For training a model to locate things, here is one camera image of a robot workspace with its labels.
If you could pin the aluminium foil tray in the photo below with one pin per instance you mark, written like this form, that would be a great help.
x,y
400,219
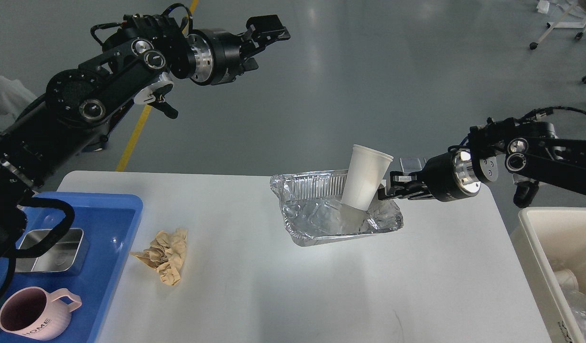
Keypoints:
x,y
313,214

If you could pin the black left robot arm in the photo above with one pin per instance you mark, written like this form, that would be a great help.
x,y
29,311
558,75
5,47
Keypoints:
x,y
83,105

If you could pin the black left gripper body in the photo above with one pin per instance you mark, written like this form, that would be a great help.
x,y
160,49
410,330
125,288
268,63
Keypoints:
x,y
217,56

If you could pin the white bin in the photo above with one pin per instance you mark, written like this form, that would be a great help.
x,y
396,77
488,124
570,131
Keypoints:
x,y
550,244

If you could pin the white paper cup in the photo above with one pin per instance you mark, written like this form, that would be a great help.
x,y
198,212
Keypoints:
x,y
367,167

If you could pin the person in grey trousers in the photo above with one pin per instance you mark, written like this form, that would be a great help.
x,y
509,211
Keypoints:
x,y
14,99

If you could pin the brown paper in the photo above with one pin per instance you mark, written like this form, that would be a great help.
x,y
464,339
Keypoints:
x,y
166,255

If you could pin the square steel container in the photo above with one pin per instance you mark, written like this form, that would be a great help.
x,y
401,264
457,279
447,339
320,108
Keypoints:
x,y
65,258

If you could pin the white wheeled frame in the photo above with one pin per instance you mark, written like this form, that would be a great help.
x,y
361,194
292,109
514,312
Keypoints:
x,y
561,23

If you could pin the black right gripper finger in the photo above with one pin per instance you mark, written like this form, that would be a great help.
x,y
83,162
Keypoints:
x,y
417,193
403,179

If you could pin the pink mug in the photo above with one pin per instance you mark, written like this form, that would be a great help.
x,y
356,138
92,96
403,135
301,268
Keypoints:
x,y
37,314

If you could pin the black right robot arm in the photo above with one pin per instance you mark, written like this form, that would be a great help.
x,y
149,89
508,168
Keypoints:
x,y
532,152

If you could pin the blue plastic tray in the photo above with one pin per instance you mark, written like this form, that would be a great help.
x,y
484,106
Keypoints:
x,y
109,222

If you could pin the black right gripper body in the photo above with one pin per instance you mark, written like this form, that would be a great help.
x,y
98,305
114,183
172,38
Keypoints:
x,y
450,176

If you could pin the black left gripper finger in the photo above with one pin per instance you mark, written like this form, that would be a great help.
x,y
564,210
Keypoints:
x,y
261,32
240,66

